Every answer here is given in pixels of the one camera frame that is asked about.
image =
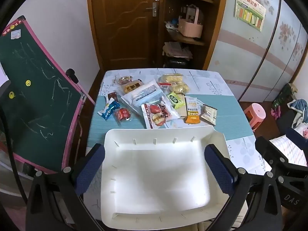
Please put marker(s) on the floral wardrobe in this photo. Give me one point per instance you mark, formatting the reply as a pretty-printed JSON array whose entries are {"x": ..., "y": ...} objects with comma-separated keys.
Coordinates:
[{"x": 252, "y": 60}]

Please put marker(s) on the wall poster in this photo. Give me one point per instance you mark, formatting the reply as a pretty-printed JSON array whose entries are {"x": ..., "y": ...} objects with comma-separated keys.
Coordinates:
[{"x": 250, "y": 9}]

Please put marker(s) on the green carton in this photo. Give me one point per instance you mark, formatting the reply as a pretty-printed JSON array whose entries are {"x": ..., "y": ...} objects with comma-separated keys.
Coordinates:
[{"x": 282, "y": 98}]

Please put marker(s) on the red apple snack packet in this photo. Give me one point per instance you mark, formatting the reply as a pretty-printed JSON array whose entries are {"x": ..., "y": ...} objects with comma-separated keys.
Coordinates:
[{"x": 156, "y": 115}]

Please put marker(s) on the small red snack packet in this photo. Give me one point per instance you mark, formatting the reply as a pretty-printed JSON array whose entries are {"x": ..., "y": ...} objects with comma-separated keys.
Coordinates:
[{"x": 122, "y": 114}]

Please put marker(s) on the yellow cake packet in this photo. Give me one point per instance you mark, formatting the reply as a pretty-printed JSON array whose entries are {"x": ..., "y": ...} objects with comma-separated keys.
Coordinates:
[{"x": 131, "y": 86}]

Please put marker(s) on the checkered bed blanket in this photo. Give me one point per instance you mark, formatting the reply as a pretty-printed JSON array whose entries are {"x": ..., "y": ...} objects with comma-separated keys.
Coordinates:
[{"x": 288, "y": 149}]

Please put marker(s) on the stack of papers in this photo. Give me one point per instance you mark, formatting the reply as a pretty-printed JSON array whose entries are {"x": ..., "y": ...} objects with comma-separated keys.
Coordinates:
[{"x": 176, "y": 49}]

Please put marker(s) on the pink plastic stool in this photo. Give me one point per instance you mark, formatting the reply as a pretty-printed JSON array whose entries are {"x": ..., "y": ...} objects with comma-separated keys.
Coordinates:
[{"x": 256, "y": 113}]

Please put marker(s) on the clear bag of face masks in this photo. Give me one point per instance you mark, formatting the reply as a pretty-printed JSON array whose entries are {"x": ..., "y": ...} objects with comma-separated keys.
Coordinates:
[{"x": 146, "y": 92}]

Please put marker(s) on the yellow smiley magnet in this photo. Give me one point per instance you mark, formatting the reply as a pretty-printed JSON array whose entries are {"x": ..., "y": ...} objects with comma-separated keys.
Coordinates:
[
  {"x": 11, "y": 95},
  {"x": 28, "y": 82}
]

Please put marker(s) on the green chalkboard with pink frame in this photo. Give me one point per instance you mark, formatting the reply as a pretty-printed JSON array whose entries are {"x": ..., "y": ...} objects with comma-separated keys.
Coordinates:
[{"x": 41, "y": 101}]

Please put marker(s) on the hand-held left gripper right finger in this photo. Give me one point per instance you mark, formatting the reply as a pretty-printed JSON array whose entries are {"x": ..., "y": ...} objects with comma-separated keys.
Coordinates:
[{"x": 219, "y": 170}]

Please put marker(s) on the clear candy packet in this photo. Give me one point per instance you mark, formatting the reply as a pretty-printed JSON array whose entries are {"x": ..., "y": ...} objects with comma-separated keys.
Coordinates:
[{"x": 125, "y": 79}]

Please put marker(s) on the blue snack packet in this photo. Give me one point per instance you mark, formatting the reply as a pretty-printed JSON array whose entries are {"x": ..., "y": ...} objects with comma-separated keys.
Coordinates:
[{"x": 108, "y": 108}]

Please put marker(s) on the orange oat bar packet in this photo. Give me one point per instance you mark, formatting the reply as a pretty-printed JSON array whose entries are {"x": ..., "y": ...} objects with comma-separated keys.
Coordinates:
[{"x": 192, "y": 113}]

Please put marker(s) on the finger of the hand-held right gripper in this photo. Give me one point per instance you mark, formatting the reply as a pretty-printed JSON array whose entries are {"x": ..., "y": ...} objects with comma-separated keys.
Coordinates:
[
  {"x": 270, "y": 152},
  {"x": 297, "y": 137}
]

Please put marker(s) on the brown wooden door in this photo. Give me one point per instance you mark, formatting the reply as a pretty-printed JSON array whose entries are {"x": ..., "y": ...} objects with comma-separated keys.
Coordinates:
[{"x": 122, "y": 24}]

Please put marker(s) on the beige cracker packet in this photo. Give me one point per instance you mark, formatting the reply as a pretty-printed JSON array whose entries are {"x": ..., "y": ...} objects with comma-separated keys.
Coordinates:
[{"x": 182, "y": 112}]

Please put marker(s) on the black easel knob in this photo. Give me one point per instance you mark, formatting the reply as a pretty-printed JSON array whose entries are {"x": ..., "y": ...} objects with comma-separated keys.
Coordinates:
[{"x": 71, "y": 75}]

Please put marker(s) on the blue white cloth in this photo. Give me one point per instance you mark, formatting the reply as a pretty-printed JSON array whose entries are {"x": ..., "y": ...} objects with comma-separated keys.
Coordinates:
[{"x": 299, "y": 112}]

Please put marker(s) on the black box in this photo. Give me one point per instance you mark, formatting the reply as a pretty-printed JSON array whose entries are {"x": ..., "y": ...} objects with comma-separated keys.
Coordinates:
[{"x": 176, "y": 63}]

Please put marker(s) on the teal table mat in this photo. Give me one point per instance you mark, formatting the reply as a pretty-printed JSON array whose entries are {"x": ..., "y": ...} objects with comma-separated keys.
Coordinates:
[{"x": 228, "y": 110}]

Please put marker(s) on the wooden shelf cabinet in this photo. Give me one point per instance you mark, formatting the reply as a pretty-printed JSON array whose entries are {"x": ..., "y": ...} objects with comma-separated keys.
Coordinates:
[{"x": 216, "y": 16}]

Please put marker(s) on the pink basket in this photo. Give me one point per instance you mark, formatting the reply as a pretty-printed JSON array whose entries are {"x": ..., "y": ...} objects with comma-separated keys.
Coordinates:
[{"x": 190, "y": 27}]

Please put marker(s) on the small brown white packet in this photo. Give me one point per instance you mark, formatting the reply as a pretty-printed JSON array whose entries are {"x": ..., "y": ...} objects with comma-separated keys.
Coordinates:
[{"x": 208, "y": 114}]

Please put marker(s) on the brown snack packet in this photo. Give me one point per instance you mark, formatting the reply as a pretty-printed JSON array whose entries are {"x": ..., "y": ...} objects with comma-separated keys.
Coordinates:
[{"x": 112, "y": 97}]

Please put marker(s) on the green snack packet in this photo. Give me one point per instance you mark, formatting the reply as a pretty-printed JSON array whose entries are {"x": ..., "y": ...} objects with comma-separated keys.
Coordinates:
[{"x": 176, "y": 99}]

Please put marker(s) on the red-top zip bag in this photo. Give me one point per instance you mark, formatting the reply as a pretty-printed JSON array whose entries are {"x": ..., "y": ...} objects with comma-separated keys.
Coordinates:
[{"x": 164, "y": 86}]

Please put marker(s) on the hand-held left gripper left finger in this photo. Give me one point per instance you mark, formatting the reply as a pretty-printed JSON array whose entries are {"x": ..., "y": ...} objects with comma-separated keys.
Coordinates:
[{"x": 90, "y": 170}]

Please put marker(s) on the blue white toy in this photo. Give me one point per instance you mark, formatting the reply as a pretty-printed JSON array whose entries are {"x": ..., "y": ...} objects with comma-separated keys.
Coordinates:
[{"x": 171, "y": 24}]

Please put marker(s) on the yellow bread bag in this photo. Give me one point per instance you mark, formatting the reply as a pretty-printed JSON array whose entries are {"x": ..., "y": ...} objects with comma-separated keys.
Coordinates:
[
  {"x": 172, "y": 78},
  {"x": 179, "y": 87}
]

